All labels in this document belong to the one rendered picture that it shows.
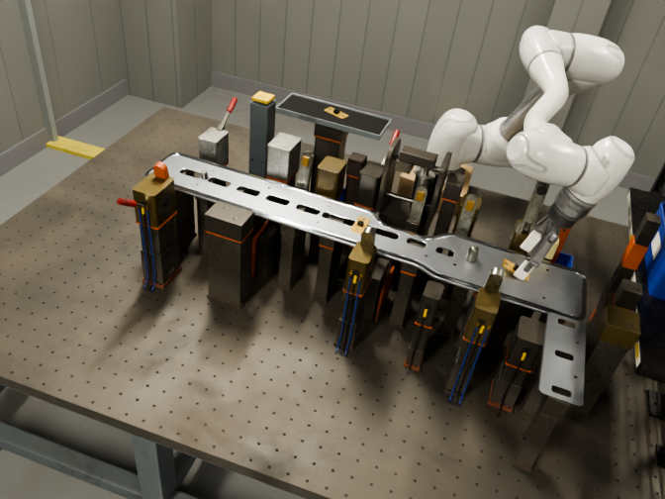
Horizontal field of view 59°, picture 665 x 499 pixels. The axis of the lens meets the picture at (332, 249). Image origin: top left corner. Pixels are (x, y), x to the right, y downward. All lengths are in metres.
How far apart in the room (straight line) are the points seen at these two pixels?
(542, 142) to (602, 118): 3.03
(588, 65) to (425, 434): 1.18
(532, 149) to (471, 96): 3.01
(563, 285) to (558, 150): 0.48
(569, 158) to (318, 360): 0.88
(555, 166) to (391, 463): 0.83
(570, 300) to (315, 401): 0.75
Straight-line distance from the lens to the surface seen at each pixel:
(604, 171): 1.52
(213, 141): 2.03
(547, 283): 1.77
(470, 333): 1.59
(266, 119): 2.11
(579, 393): 1.51
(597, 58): 2.01
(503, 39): 4.28
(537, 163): 1.43
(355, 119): 2.02
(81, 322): 1.92
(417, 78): 4.43
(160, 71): 4.64
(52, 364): 1.83
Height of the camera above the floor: 2.04
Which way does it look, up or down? 38 degrees down
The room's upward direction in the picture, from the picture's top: 8 degrees clockwise
